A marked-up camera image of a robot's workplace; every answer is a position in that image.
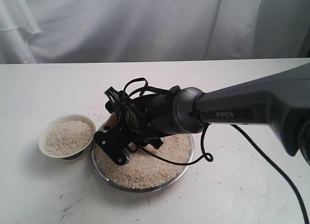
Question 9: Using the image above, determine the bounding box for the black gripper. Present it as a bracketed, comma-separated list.
[93, 87, 179, 165]

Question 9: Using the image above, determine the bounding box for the brown wooden cup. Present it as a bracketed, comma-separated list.
[104, 113, 118, 128]

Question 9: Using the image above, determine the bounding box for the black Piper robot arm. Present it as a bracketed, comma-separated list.
[93, 64, 310, 165]

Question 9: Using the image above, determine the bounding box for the rice pile in tray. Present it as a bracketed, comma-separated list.
[93, 124, 191, 188]

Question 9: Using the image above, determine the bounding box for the rice in white bowl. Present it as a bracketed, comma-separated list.
[45, 120, 93, 157]

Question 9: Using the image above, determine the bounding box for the white ceramic bowl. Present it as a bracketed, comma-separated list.
[38, 114, 96, 161]

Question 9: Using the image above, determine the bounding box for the round steel tray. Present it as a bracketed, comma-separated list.
[90, 123, 195, 193]

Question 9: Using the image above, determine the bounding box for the white backdrop curtain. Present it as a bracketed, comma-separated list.
[0, 0, 310, 64]

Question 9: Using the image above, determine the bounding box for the black cable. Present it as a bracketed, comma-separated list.
[122, 77, 310, 224]

